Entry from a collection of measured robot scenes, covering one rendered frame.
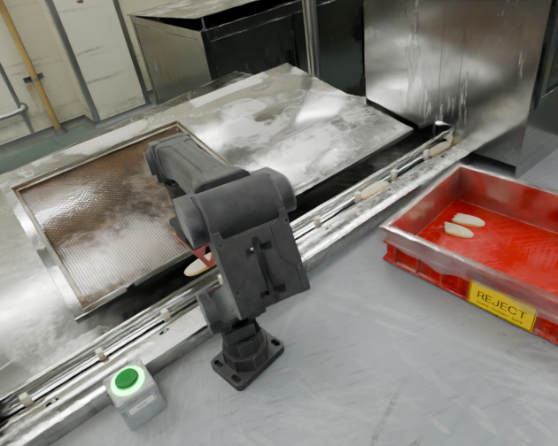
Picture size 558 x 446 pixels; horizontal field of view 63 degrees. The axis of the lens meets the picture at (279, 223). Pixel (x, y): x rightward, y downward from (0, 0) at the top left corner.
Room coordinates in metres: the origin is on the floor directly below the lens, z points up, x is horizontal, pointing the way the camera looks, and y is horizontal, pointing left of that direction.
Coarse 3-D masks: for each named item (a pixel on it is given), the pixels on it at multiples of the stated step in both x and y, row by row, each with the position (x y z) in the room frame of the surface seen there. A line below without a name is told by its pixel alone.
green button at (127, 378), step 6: (120, 372) 0.49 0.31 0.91; (126, 372) 0.49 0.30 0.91; (132, 372) 0.49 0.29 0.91; (120, 378) 0.48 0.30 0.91; (126, 378) 0.48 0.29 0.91; (132, 378) 0.48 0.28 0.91; (138, 378) 0.48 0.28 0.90; (120, 384) 0.47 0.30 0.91; (126, 384) 0.47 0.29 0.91; (132, 384) 0.47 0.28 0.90
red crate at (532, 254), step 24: (480, 216) 0.84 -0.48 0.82; (504, 216) 0.82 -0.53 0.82; (432, 240) 0.78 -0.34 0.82; (456, 240) 0.77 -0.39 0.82; (480, 240) 0.75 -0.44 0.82; (504, 240) 0.74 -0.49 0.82; (528, 240) 0.73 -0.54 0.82; (552, 240) 0.72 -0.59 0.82; (408, 264) 0.70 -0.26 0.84; (504, 264) 0.67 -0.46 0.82; (528, 264) 0.66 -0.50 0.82; (552, 264) 0.65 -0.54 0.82; (456, 288) 0.61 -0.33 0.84; (552, 288) 0.58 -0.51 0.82; (552, 336) 0.47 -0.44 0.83
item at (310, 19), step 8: (304, 0) 1.86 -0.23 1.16; (312, 0) 1.85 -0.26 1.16; (304, 8) 1.86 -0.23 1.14; (312, 8) 1.85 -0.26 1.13; (304, 16) 1.86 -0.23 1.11; (312, 16) 1.84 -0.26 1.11; (304, 24) 1.87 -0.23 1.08; (312, 24) 1.84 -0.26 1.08; (312, 32) 1.84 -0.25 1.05; (312, 40) 1.84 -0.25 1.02; (312, 48) 1.84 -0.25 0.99; (312, 56) 1.84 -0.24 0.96; (312, 64) 1.84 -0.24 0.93; (320, 64) 1.85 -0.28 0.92; (312, 72) 1.85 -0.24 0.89; (320, 72) 1.85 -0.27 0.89
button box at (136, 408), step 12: (144, 372) 0.49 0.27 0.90; (108, 384) 0.48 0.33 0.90; (144, 384) 0.47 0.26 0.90; (156, 384) 0.47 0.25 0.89; (108, 396) 0.49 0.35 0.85; (120, 396) 0.45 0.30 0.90; (132, 396) 0.45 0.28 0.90; (144, 396) 0.46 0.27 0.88; (156, 396) 0.46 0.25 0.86; (120, 408) 0.43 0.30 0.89; (132, 408) 0.44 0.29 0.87; (144, 408) 0.45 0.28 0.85; (156, 408) 0.46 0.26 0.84; (132, 420) 0.44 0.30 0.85; (144, 420) 0.45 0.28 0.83
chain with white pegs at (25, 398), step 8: (424, 152) 1.11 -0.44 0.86; (408, 168) 1.08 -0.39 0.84; (392, 176) 1.03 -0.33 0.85; (344, 208) 0.94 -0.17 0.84; (320, 224) 0.88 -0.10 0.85; (168, 312) 0.65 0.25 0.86; (176, 312) 0.67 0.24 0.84; (152, 328) 0.64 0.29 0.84; (136, 336) 0.62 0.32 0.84; (96, 352) 0.58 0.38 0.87; (104, 352) 0.58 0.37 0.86; (112, 352) 0.60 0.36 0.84; (88, 368) 0.57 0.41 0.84; (72, 376) 0.55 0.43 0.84; (48, 392) 0.53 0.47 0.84; (24, 400) 0.50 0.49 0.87; (32, 400) 0.51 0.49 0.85; (24, 408) 0.50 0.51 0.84; (8, 416) 0.49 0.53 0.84
